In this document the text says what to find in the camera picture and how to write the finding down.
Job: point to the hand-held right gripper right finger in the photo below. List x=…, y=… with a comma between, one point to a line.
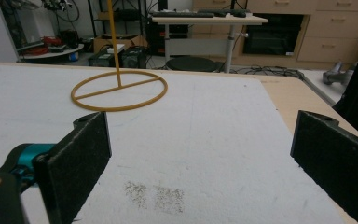
x=335, y=161

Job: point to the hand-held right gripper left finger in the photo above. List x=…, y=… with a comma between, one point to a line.
x=74, y=161

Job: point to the grey handheld tool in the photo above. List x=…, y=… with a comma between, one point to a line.
x=337, y=75

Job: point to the white foam mat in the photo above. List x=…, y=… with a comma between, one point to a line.
x=174, y=140

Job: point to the dark electronic box white label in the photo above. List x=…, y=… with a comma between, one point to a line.
x=102, y=58

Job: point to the round white table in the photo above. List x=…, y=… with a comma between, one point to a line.
x=51, y=52

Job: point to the black electronic box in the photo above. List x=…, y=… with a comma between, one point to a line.
x=134, y=57

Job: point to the beige cabinet with drawers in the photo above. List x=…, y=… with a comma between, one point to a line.
x=323, y=34

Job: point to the cardboard box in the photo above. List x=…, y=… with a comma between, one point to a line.
x=118, y=41

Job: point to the black built-in oven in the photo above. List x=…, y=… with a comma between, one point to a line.
x=272, y=34

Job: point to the black round stool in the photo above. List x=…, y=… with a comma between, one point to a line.
x=191, y=63

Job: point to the black keyboard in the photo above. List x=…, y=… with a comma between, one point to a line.
x=181, y=14

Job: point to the beige height-adjustable desk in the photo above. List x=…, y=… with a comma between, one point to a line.
x=211, y=28

